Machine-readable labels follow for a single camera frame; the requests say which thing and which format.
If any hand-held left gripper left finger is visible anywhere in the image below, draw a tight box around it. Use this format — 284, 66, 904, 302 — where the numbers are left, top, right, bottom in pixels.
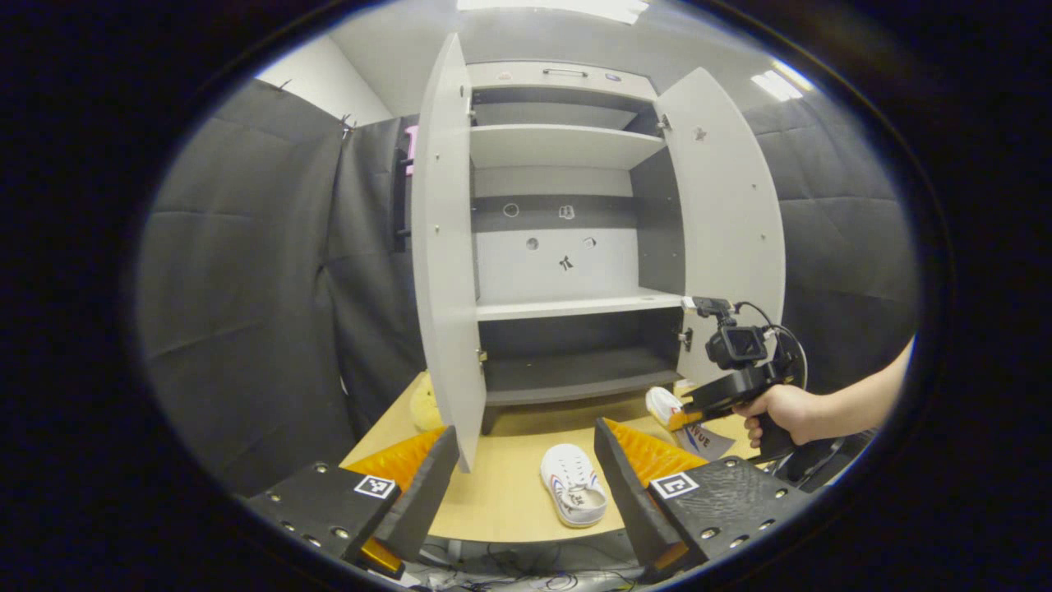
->
247, 425, 461, 578

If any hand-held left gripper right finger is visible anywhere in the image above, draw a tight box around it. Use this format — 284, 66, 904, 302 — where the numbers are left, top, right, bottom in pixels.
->
593, 417, 812, 583

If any grey shoe cabinet door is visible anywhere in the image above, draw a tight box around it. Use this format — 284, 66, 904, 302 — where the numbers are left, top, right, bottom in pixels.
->
411, 33, 488, 474
655, 67, 787, 389

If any grey shoe cabinet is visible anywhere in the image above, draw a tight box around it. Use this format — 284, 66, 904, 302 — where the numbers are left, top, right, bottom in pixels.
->
467, 60, 690, 437

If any white printed box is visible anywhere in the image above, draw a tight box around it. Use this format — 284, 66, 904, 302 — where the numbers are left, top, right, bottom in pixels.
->
674, 422, 737, 462

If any pale yellow soft object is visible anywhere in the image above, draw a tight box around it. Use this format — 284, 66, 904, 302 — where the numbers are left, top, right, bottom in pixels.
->
408, 374, 446, 433

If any black chair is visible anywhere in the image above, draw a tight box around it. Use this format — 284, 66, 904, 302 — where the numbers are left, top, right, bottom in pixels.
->
771, 428, 876, 496

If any black backdrop cloth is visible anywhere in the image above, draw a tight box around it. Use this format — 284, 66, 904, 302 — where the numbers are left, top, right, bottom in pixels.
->
327, 115, 430, 438

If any small ceiling light panel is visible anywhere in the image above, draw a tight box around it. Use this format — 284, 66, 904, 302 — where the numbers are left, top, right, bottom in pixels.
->
750, 60, 814, 102

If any large ceiling light panel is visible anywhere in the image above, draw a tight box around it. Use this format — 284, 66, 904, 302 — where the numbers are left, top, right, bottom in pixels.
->
456, 0, 650, 24

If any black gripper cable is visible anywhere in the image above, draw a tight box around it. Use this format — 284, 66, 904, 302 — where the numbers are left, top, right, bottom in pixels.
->
734, 300, 811, 389

